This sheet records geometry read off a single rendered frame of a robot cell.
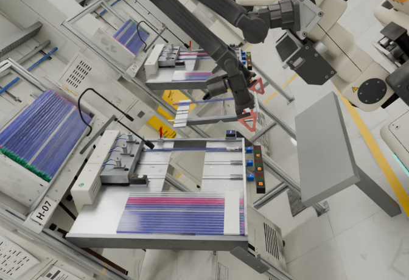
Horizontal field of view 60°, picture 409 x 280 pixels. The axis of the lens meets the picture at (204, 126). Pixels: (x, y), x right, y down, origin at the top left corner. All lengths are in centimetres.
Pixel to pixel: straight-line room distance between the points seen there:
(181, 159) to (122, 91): 75
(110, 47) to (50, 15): 224
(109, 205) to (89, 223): 12
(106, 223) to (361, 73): 114
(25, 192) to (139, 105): 139
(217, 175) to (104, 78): 138
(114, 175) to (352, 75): 109
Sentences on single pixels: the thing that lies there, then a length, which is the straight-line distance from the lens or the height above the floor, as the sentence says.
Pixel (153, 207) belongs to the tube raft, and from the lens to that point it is 155.
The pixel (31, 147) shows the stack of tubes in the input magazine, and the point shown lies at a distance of 165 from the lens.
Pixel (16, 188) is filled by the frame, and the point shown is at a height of 147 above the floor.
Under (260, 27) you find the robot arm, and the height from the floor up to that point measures 123.
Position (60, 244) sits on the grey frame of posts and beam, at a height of 122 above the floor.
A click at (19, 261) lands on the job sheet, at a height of 128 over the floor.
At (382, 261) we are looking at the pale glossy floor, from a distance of 196.
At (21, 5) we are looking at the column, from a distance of 505.
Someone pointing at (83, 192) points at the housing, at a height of 125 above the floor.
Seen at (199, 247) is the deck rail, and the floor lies 82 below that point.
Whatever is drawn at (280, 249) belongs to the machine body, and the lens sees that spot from 225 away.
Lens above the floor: 150
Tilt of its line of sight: 18 degrees down
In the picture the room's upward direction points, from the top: 51 degrees counter-clockwise
